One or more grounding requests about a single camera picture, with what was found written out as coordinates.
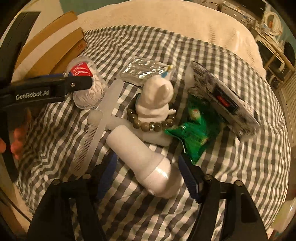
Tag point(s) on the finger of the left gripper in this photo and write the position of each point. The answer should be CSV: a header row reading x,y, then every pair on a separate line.
x,y
53,76
77,83

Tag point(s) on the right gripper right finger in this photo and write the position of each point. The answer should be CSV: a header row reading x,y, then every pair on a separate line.
x,y
193,177

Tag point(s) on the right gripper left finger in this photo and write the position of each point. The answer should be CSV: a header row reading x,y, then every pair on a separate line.
x,y
102,175

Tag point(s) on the clear floss pick container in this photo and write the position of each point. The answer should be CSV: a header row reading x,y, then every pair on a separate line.
x,y
91,98

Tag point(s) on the white cylindrical bottle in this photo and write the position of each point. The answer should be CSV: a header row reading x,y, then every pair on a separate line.
x,y
152,170

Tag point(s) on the white translucent comb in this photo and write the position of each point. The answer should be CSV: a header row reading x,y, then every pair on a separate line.
x,y
89,142

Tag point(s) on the white tube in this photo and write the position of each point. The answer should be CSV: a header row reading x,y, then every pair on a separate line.
x,y
157,138

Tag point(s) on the green snack packet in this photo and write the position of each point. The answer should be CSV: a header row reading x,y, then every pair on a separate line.
x,y
201,127

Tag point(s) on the silver foil blister pack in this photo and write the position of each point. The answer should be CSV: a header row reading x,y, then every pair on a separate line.
x,y
138,70

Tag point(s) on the white bear figurine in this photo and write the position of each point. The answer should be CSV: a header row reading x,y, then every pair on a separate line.
x,y
152,105

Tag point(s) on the person's left hand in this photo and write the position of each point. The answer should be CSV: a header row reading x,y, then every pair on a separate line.
x,y
18,125

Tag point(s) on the brown cardboard box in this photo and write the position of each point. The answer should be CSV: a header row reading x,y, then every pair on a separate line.
x,y
52,49

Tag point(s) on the wooden vanity table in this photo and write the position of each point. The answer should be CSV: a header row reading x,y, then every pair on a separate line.
x,y
278,68

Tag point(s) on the cream bed blanket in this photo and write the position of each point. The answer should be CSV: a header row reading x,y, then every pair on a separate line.
x,y
182,17

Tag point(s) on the black backpack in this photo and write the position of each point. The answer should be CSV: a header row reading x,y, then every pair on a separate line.
x,y
289,52

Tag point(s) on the white vanity mirror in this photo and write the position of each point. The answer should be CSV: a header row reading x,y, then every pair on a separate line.
x,y
272,20

